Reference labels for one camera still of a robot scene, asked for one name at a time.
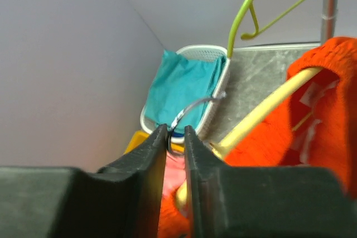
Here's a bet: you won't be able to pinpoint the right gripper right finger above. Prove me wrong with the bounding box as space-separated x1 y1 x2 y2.
185 127 356 237

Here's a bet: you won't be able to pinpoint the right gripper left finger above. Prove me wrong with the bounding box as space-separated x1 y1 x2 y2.
1 125 167 237

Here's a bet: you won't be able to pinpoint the yellow hanger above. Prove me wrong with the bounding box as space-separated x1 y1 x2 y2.
161 67 322 213

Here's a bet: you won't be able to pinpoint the orange shorts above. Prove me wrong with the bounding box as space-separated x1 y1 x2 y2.
157 37 356 237

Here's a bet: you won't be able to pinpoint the pink patterned shorts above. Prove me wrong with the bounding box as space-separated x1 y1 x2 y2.
162 152 186 198

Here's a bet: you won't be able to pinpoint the teal folded shorts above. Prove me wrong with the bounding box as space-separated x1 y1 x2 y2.
144 50 226 126

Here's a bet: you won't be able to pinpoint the green hanger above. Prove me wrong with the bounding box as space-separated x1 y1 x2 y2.
227 0 306 57

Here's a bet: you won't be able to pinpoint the yellow plastic tray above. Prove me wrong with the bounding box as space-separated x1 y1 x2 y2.
124 130 184 154

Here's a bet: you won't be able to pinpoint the white perforated basket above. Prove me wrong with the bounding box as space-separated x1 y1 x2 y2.
140 45 230 144

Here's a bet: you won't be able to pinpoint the silver clothes rack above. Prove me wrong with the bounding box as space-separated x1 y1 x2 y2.
320 0 338 44

